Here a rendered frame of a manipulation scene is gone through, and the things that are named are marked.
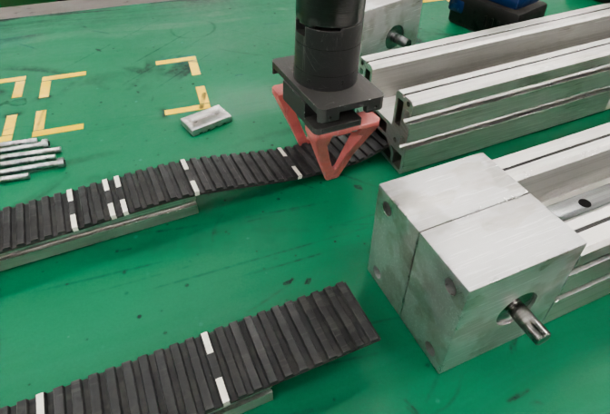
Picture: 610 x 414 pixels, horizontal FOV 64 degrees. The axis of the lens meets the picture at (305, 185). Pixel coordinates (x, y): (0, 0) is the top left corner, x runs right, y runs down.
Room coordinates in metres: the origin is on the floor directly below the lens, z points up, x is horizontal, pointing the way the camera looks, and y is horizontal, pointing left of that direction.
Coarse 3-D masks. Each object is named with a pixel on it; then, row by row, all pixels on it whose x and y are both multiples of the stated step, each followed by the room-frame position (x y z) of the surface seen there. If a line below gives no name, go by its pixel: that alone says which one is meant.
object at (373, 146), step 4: (376, 132) 0.42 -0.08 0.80; (372, 136) 0.42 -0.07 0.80; (376, 136) 0.41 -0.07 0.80; (380, 136) 0.41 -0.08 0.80; (368, 140) 0.41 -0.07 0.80; (372, 140) 0.41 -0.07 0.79; (376, 140) 0.41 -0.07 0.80; (380, 140) 0.41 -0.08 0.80; (384, 140) 0.41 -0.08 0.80; (368, 144) 0.41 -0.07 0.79; (372, 144) 0.40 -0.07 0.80; (376, 144) 0.40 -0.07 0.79; (380, 144) 0.40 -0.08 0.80; (384, 144) 0.40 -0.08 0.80; (388, 144) 0.40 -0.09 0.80; (372, 148) 0.40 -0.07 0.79; (376, 148) 0.40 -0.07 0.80; (380, 148) 0.40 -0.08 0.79; (384, 148) 0.40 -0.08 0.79; (372, 152) 0.40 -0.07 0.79; (376, 152) 0.39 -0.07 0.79
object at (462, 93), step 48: (432, 48) 0.48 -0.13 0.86; (480, 48) 0.49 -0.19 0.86; (528, 48) 0.52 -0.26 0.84; (576, 48) 0.48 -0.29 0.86; (384, 96) 0.45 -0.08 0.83; (432, 96) 0.38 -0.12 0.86; (480, 96) 0.40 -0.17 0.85; (528, 96) 0.43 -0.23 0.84; (576, 96) 0.48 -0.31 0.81; (432, 144) 0.39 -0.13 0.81; (480, 144) 0.41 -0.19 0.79
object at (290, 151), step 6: (288, 150) 0.40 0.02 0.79; (294, 150) 0.40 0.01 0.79; (300, 150) 0.40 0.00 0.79; (294, 156) 0.38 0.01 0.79; (300, 156) 0.39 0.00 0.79; (306, 156) 0.39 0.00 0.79; (294, 162) 0.38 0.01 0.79; (300, 162) 0.38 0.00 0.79; (306, 162) 0.38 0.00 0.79; (312, 162) 0.38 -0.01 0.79; (300, 168) 0.37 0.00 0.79; (306, 168) 0.37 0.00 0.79; (312, 168) 0.37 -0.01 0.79; (318, 168) 0.37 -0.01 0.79; (306, 174) 0.36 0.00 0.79; (312, 174) 0.36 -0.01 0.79; (318, 174) 0.36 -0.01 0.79
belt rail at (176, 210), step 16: (160, 208) 0.31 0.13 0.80; (176, 208) 0.32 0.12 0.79; (192, 208) 0.32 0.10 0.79; (112, 224) 0.29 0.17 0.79; (128, 224) 0.29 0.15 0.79; (144, 224) 0.30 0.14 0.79; (48, 240) 0.27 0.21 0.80; (64, 240) 0.28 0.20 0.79; (80, 240) 0.28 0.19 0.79; (96, 240) 0.28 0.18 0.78; (0, 256) 0.26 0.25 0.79; (16, 256) 0.26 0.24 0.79; (32, 256) 0.26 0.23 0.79; (48, 256) 0.27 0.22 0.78
